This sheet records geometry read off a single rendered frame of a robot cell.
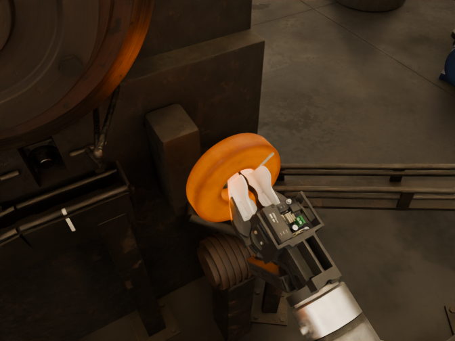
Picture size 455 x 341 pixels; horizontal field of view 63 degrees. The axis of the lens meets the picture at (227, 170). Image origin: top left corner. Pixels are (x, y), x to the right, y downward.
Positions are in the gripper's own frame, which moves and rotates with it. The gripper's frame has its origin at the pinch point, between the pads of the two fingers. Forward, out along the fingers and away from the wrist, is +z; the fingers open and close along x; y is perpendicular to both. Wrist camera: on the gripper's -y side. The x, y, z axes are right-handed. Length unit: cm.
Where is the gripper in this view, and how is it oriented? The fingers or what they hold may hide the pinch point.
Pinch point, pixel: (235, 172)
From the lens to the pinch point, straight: 55.3
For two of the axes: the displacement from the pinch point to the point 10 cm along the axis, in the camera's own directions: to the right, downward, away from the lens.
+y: 1.6, -4.7, -8.7
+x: -8.7, 3.5, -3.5
